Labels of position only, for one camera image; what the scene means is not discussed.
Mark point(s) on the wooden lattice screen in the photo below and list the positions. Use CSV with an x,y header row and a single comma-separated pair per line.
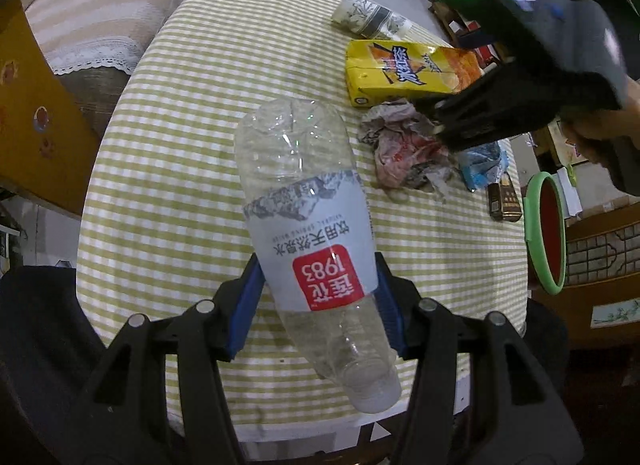
x,y
605,255

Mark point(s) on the beige striped sofa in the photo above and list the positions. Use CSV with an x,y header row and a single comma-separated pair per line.
x,y
100,10

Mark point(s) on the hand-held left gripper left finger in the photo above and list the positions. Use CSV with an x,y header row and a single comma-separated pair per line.
x,y
245,310

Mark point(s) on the clear plastic bottle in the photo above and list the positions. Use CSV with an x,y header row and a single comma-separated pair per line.
x,y
310,245

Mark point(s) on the red bin with green rim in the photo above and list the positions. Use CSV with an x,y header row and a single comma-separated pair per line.
x,y
550,235

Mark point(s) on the flower print paper cup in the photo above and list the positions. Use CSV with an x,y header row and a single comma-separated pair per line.
x,y
367,15

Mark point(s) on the person's right hand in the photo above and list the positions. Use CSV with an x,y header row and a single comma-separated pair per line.
x,y
600,130

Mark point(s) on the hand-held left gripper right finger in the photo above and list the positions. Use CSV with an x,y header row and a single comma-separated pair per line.
x,y
391,317

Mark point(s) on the brown cigarette box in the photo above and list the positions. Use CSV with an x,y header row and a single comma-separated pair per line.
x,y
505,201

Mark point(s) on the blue white wrapper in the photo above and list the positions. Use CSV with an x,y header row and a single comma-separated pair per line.
x,y
482,167

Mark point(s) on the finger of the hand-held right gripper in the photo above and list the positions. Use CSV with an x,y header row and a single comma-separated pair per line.
x,y
465,90
495,127

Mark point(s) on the yellow snack box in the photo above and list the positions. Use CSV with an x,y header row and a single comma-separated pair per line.
x,y
400,75

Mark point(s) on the yellow printed board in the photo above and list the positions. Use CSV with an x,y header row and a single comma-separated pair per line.
x,y
35,110

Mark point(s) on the brown wrapper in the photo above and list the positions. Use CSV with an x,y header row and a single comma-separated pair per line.
x,y
405,150

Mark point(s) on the white cardboard box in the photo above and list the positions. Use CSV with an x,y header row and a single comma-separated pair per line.
x,y
572,195

